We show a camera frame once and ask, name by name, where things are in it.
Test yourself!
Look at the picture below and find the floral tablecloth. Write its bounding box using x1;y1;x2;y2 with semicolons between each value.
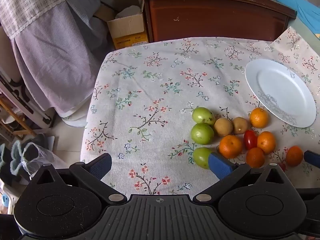
80;26;320;198

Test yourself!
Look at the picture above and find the white folding table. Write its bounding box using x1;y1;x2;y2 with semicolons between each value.
0;62;57;130

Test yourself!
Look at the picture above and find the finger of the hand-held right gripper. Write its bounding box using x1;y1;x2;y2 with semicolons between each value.
304;150;320;170

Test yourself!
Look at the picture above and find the white cloth in box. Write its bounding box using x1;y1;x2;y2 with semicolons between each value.
115;6;142;19

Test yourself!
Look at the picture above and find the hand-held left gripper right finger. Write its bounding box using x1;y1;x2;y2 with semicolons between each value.
192;152;290;203

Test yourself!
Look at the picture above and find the grey fuzzy slipper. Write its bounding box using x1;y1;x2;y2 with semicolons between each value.
10;140;25;174
0;144;12;178

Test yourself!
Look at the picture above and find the blue shark pillow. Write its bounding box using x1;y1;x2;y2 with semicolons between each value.
259;0;320;33

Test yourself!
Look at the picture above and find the brown wooden nightstand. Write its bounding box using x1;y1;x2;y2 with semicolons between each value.
133;0;297;43

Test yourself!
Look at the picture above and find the wooden rack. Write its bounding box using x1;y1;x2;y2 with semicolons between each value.
0;96;37;140

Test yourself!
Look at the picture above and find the brown kiwi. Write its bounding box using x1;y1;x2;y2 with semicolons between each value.
232;117;248;134
213;118;233;137

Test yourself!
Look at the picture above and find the cardboard box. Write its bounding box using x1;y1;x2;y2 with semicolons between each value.
94;1;150;50

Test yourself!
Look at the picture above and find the checked cloth with lace edge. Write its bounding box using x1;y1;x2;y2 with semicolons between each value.
0;0;93;40

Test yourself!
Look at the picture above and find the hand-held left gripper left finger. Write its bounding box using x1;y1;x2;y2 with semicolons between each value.
31;153;127;204

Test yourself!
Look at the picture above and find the green jujube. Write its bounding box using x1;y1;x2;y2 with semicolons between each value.
193;147;213;169
192;107;216;126
191;123;215;145

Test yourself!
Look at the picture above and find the white plate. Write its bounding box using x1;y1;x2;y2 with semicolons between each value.
244;59;317;128

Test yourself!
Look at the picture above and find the clear plastic bag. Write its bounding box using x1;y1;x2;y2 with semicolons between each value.
20;142;67;178

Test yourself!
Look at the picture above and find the lavender waffle cloth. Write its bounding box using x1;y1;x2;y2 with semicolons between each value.
11;0;109;119

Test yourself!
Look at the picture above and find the small orange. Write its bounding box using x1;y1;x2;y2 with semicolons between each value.
246;147;265;168
285;145;304;167
257;131;276;155
250;107;268;129
219;135;243;159

